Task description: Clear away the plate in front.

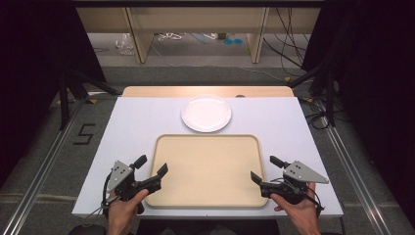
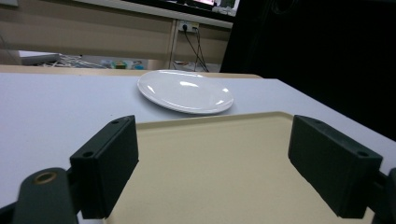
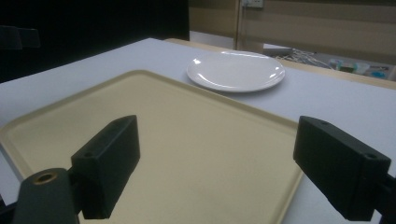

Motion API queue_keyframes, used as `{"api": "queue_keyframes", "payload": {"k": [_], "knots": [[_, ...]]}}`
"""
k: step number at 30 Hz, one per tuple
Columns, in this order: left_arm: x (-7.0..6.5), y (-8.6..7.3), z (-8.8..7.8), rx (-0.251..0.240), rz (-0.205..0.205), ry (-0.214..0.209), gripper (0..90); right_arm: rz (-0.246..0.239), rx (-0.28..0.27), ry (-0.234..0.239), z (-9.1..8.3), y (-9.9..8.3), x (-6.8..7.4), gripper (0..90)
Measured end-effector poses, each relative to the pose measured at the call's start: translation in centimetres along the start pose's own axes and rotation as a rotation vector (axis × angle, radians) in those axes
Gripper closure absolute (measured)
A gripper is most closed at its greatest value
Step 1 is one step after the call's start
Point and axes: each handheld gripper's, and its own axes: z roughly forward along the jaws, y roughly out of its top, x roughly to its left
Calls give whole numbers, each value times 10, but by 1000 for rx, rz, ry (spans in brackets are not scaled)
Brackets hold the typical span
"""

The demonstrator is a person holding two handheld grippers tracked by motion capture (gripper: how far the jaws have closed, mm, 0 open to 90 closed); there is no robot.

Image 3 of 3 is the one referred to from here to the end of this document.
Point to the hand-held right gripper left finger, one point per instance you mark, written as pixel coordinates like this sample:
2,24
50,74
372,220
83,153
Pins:
106,168

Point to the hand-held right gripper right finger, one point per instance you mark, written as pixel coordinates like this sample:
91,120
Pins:
336,165

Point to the beige plastic tray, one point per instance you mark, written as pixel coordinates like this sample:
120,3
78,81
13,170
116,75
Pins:
186,149

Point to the teal and white containers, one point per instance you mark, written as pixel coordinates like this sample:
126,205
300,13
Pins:
358,67

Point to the white round plate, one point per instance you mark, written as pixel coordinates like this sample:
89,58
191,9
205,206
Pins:
235,72

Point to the black curtain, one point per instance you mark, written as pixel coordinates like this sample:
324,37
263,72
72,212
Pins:
87,31

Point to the wall socket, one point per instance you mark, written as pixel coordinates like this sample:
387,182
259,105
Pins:
252,3

